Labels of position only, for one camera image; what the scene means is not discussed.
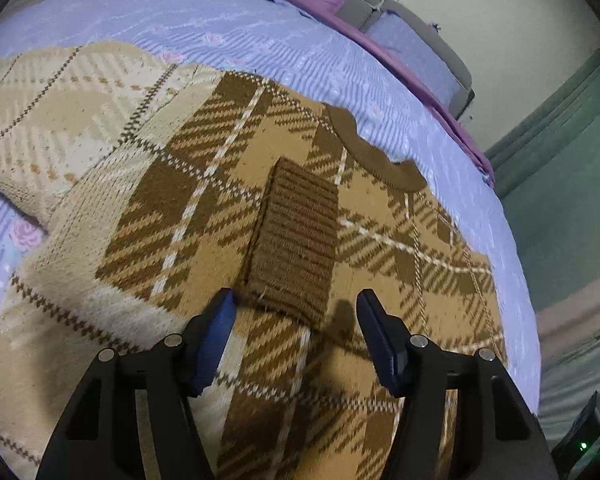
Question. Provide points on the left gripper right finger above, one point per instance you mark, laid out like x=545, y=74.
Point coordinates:
x=495, y=436

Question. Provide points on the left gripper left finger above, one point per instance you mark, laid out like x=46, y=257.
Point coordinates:
x=97, y=435

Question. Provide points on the brown plaid knit sweater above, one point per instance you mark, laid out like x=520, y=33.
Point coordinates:
x=157, y=184

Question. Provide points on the beige curtain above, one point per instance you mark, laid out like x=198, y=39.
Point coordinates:
x=570, y=322

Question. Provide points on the green curtain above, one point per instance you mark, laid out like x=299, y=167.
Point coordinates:
x=547, y=176

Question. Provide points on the purple bed sheet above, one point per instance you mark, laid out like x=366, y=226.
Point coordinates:
x=412, y=83

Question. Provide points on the lavender floral pillow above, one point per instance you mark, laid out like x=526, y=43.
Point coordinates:
x=405, y=45

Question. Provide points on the grey upholstered headboard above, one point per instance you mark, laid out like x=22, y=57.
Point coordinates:
x=363, y=13

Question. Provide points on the lavender floral bed cover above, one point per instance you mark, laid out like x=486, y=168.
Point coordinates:
x=276, y=40

